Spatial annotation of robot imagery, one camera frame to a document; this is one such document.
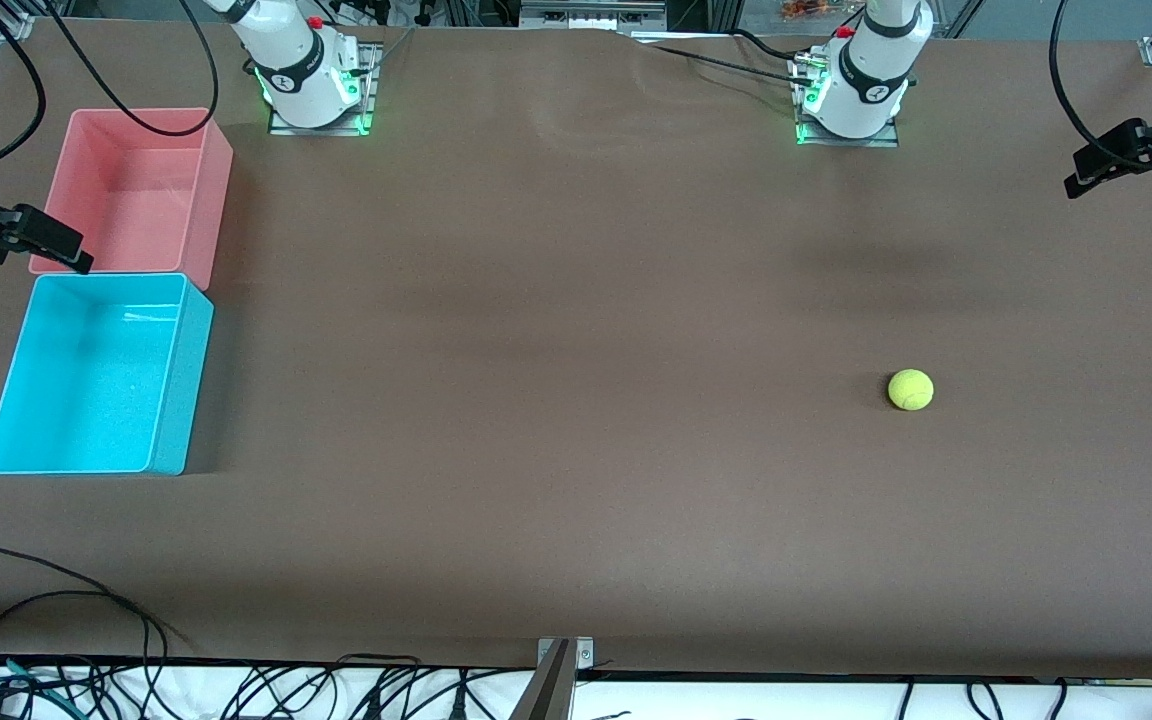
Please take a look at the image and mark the pink plastic bin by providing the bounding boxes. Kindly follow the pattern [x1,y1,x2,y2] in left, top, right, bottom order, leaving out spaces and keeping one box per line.
[29,107,235,292]

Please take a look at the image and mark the blue plastic bin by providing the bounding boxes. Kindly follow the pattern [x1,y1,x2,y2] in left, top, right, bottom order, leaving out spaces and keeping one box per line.
[0,272,215,477]

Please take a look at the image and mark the yellow tennis ball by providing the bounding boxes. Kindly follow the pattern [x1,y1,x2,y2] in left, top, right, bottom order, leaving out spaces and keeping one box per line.
[887,369,935,412]

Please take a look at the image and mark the grey device box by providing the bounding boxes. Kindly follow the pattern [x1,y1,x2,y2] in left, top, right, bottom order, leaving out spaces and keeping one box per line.
[519,0,669,31]

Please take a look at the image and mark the brown table cover sheet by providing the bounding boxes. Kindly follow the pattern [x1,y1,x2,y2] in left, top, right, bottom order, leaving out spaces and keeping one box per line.
[0,18,1152,683]

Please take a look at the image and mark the silver mounting plate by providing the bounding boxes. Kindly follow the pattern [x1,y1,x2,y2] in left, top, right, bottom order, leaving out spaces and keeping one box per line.
[538,637,594,671]

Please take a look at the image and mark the thin black cable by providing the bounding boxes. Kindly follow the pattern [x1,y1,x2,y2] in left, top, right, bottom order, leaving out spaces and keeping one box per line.
[0,545,197,651]
[0,590,169,666]

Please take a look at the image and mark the black base cable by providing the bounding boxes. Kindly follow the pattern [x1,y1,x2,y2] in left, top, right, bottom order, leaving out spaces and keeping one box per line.
[731,28,817,63]
[651,42,817,87]

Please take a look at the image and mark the teal cable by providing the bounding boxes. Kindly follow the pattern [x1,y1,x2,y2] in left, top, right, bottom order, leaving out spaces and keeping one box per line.
[0,650,72,713]

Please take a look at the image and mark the grey metal post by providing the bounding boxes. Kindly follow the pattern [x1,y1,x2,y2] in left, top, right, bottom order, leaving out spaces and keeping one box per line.
[511,640,577,720]

